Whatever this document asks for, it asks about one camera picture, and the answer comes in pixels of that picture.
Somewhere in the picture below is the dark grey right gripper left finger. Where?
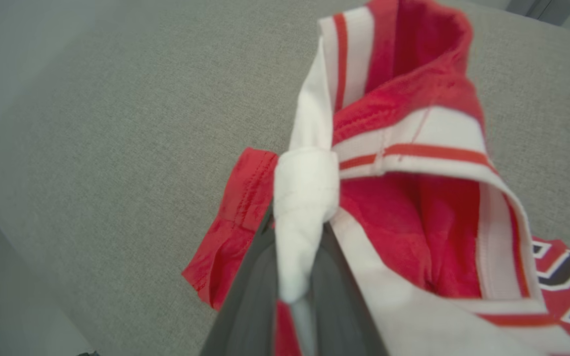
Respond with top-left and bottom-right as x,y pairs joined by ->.
200,210 -> 278,356

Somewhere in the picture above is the red white striped jersey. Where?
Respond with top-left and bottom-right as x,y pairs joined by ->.
181,0 -> 570,356

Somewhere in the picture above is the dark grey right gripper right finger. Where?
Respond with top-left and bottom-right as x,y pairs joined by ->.
310,222 -> 389,356

